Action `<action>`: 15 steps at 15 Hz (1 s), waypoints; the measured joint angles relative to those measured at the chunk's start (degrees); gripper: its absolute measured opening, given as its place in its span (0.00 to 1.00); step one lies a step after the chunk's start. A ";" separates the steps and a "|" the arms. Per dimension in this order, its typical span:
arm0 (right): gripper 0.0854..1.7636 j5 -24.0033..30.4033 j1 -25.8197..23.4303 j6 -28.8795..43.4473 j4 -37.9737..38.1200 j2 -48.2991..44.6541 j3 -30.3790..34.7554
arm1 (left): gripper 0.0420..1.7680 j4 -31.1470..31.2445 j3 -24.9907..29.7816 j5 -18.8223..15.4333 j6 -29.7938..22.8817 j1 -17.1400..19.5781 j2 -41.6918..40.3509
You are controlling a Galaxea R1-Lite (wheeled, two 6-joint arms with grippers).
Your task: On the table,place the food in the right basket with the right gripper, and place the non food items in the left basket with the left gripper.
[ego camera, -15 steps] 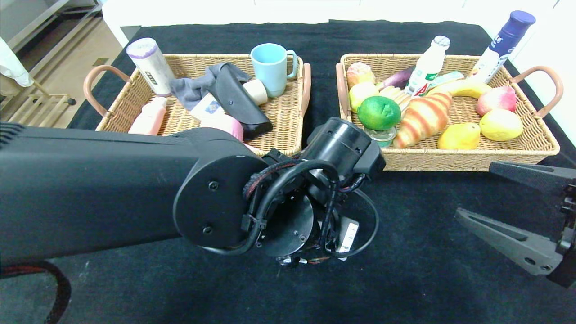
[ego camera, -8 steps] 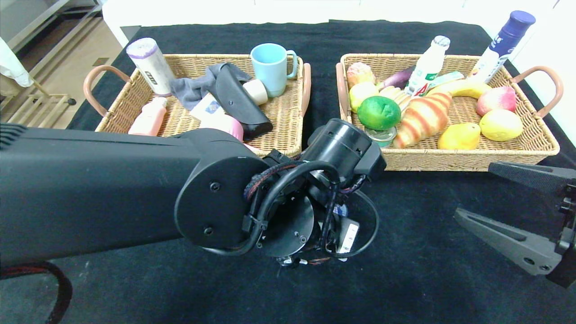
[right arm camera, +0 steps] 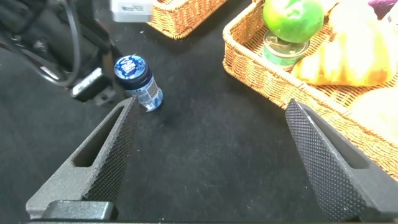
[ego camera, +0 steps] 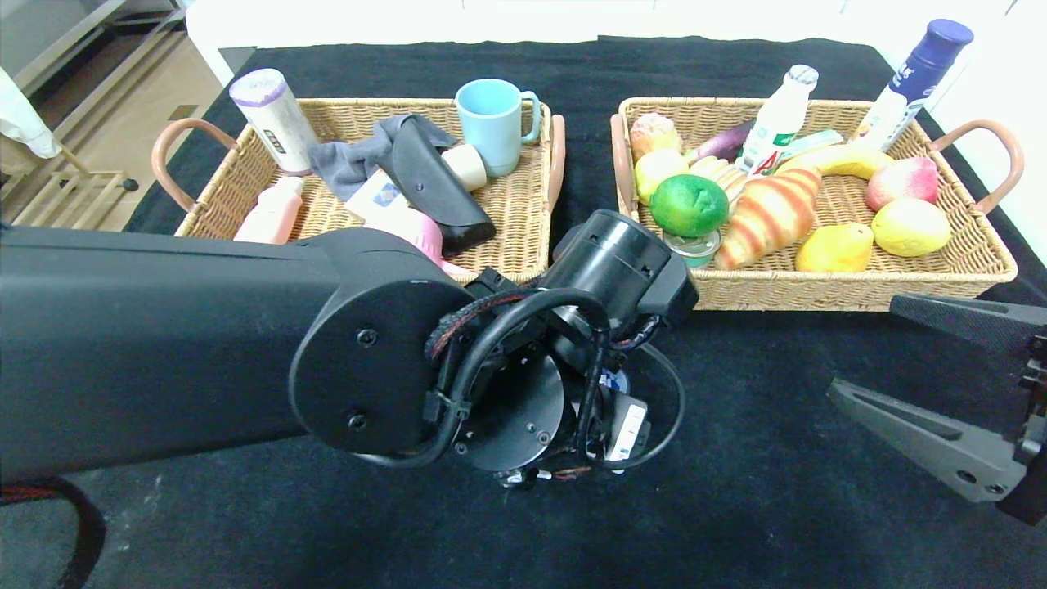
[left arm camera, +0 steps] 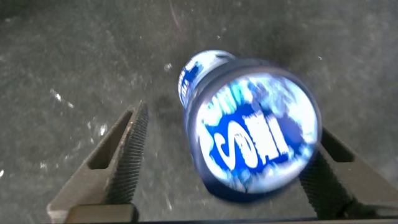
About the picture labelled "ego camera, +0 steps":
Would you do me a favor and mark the gold metal rolling rack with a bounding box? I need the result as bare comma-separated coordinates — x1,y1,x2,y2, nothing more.
0,143,142,230

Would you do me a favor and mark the white milk bottle green label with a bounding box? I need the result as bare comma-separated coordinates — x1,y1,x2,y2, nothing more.
735,65,819,177

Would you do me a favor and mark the striped croissant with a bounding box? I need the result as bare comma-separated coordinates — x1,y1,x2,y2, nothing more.
714,168,823,271

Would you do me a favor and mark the beige soap box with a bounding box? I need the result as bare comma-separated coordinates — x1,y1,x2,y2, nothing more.
345,168,411,222

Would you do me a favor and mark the white tumbler with purple lid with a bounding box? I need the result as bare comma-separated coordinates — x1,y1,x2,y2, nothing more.
229,69,320,177

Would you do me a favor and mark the purple eggplant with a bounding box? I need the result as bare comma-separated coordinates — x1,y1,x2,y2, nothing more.
683,121,753,167

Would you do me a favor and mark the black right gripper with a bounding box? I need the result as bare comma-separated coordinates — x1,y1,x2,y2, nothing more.
826,293,1047,527

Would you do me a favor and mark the small cream cup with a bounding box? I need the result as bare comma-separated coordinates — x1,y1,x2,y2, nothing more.
442,144,488,194

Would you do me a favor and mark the pink bumpy fruit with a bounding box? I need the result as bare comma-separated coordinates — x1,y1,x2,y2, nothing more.
629,113,684,161

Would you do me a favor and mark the white counter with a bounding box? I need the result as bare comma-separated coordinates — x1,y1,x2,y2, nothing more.
186,0,1015,91

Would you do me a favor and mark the red peach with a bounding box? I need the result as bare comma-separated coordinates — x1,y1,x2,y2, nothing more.
864,157,939,214

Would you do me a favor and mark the grey cloth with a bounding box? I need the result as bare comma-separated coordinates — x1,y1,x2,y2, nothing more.
308,115,455,201

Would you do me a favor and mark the yellow banana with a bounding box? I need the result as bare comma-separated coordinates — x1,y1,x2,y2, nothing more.
773,145,894,181

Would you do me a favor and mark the smooth black left arm cable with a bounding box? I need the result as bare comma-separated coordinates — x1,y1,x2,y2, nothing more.
425,288,686,474

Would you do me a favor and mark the green lime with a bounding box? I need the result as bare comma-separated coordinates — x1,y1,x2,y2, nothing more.
649,173,730,239

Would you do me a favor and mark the white bottle with blue cap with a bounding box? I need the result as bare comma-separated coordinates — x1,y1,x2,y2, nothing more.
851,20,974,153

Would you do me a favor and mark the yellow lemon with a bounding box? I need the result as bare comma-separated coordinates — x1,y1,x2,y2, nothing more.
870,198,952,259

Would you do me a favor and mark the yellow-green apple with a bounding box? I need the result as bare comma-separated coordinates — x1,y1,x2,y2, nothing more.
634,149,690,205

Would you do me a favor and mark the wicker basket with household items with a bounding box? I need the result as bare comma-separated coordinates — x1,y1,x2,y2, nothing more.
151,98,567,283

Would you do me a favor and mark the tin can with green label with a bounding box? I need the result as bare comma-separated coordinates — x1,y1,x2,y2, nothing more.
663,229,724,268

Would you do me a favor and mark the yellow pear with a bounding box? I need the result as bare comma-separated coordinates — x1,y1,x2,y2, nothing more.
795,223,874,275

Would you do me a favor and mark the light blue mug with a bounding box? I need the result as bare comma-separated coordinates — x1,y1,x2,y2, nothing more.
454,79,541,179

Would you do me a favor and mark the black glasses case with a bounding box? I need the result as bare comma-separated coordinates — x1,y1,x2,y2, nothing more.
391,115,497,253

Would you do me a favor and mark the pink saucepan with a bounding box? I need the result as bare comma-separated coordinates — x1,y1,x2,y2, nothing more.
383,209,477,276

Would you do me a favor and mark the long striped bread loaf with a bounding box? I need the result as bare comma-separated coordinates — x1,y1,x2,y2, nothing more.
691,156,749,207

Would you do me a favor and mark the pink lotion bottle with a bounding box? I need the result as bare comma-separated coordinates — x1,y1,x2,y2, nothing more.
233,176,306,245

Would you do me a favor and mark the white hanging fabric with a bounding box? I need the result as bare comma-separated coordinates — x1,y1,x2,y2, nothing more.
0,67,64,161

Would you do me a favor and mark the green snack pack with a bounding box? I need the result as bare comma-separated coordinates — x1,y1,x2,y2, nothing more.
777,129,843,160

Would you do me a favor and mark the wicker basket with food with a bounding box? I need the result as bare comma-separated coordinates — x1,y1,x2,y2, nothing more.
609,97,1023,313

